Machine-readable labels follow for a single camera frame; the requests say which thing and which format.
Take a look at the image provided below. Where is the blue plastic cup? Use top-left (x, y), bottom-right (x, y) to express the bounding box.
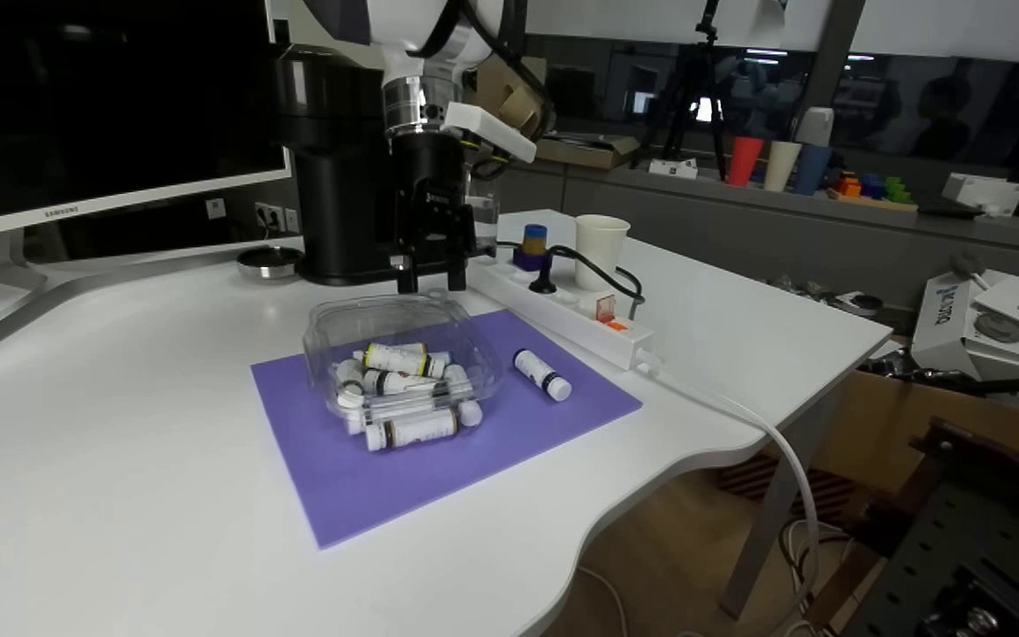
top-left (792, 137), bottom-right (833, 198)

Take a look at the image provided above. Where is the black coffee machine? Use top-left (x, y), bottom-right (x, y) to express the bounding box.
top-left (277, 41), bottom-right (418, 285)

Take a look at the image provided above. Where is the white paper cup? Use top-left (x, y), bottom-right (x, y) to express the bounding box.
top-left (573, 211), bottom-right (632, 295)

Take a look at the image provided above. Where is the white tube with black band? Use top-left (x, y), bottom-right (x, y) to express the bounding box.
top-left (361, 403), bottom-right (464, 458)
top-left (361, 340), bottom-right (430, 380)
top-left (509, 343), bottom-right (575, 406)
top-left (361, 367), bottom-right (442, 399)
top-left (332, 359), bottom-right (366, 438)
top-left (442, 361), bottom-right (487, 432)

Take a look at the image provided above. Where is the blue and yellow block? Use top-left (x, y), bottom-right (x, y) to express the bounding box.
top-left (513, 218), bottom-right (554, 275)

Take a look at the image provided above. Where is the clear glass carafe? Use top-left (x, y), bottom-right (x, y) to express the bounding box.
top-left (467, 185), bottom-right (507, 261)

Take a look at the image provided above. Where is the small white box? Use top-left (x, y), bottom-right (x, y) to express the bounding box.
top-left (941, 170), bottom-right (1019, 218)

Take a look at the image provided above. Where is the grey low cabinet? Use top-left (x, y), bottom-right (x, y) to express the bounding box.
top-left (494, 163), bottom-right (1019, 310)

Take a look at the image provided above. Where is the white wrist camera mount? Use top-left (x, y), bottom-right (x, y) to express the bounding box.
top-left (442, 98), bottom-right (542, 167)

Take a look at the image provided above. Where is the white framed computer monitor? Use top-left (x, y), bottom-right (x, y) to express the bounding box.
top-left (0, 0), bottom-right (293, 359)

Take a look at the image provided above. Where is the thick white power cable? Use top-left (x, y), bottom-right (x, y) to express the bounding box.
top-left (638, 351), bottom-right (828, 594)

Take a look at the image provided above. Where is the white printed carton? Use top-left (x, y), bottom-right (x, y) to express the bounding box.
top-left (908, 269), bottom-right (982, 372)

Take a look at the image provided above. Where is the round metal drip tray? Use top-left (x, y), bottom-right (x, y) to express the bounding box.
top-left (234, 242), bottom-right (303, 284)

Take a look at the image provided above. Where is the white power strip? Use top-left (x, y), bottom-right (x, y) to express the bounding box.
top-left (469, 250), bottom-right (658, 372)

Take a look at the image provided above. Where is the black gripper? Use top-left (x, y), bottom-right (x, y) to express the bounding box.
top-left (386, 132), bottom-right (478, 296)

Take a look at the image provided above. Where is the brown cardboard box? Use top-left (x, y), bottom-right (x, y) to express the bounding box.
top-left (467, 49), bottom-right (642, 170)

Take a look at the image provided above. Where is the clear plastic lidded container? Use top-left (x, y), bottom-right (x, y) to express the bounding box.
top-left (297, 289), bottom-right (507, 447)

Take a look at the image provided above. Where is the purple paper mat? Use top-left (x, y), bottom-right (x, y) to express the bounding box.
top-left (246, 307), bottom-right (646, 553)

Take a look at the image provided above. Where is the black power cable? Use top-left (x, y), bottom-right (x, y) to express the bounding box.
top-left (490, 237), bottom-right (646, 321)

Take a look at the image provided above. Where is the white plastic cup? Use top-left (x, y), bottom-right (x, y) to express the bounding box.
top-left (762, 137), bottom-right (803, 196)

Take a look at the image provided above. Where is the red plastic cup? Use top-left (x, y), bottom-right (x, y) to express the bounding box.
top-left (725, 136), bottom-right (766, 190)

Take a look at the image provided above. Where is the black perforated rack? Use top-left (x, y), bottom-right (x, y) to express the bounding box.
top-left (848, 421), bottom-right (1019, 637)

